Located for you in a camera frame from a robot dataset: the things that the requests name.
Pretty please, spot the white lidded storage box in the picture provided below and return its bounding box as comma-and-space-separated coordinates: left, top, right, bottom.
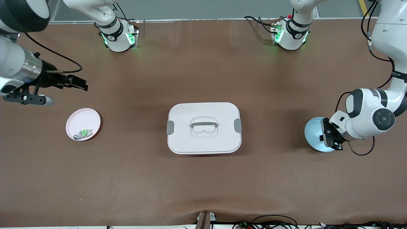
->
167, 102, 243, 155

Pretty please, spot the light blue round plate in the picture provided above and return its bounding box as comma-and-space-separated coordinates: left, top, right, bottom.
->
304, 117, 336, 153

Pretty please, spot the pink round plate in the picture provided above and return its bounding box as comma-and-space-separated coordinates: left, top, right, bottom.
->
66, 108, 101, 142

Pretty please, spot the brown table mat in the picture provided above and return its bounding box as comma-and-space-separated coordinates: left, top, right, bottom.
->
0, 18, 407, 228

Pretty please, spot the green and clear switch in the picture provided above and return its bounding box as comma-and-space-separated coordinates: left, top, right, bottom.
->
73, 128, 93, 141

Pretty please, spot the aluminium frame profile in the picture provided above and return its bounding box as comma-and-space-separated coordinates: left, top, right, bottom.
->
48, 0, 61, 23

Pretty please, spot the black arm base cable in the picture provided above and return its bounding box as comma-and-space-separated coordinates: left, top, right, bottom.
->
110, 3, 140, 31
244, 15, 279, 35

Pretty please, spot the black looped cable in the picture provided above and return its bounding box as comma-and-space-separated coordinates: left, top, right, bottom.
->
252, 214, 298, 229

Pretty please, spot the black cable bundle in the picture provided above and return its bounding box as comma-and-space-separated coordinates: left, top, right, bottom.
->
318, 221, 407, 229

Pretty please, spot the metal table edge rail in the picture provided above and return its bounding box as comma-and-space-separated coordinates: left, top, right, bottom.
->
49, 17, 379, 24

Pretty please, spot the grey table edge bracket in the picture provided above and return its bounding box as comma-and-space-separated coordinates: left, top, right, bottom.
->
196, 211, 217, 229

